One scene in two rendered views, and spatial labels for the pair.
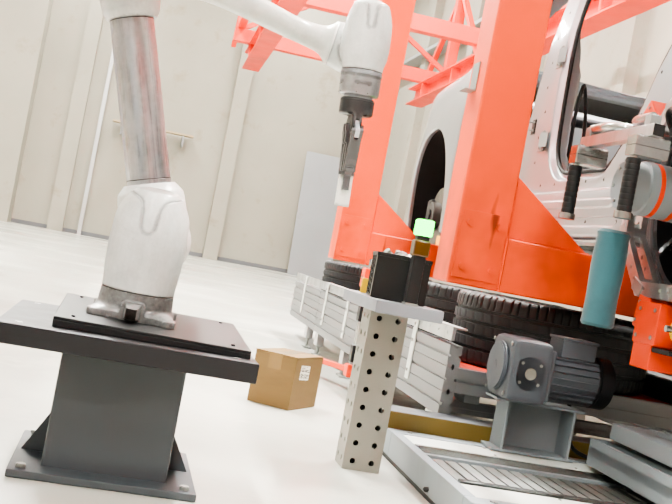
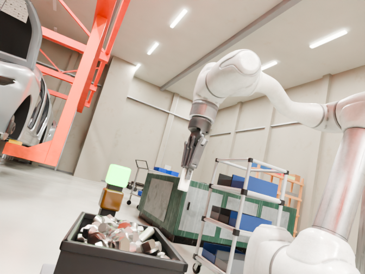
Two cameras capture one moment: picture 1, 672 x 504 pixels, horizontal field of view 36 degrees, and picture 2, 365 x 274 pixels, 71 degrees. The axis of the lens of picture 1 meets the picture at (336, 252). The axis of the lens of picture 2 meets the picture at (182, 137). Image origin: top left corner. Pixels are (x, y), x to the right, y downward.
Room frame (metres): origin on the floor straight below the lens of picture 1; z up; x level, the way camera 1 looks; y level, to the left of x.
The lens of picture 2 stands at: (3.04, -0.20, 0.64)
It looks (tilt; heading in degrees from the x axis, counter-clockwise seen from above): 11 degrees up; 168
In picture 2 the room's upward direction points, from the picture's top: 14 degrees clockwise
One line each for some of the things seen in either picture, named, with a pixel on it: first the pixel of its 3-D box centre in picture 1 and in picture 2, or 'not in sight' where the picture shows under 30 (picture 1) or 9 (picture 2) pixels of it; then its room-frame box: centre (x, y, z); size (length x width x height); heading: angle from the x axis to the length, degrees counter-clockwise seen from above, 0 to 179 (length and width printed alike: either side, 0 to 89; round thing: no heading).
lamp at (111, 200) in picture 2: (420, 248); (111, 199); (2.49, -0.20, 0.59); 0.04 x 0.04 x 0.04; 10
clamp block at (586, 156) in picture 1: (588, 156); not in sight; (2.78, -0.62, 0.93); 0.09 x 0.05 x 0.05; 100
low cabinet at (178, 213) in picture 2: not in sight; (209, 212); (-1.16, 1.46, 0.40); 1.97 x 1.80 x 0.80; 100
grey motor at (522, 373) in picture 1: (560, 398); not in sight; (2.94, -0.71, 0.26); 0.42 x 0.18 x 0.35; 100
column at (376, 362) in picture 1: (371, 388); not in sight; (2.71, -0.16, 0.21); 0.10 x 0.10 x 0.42; 10
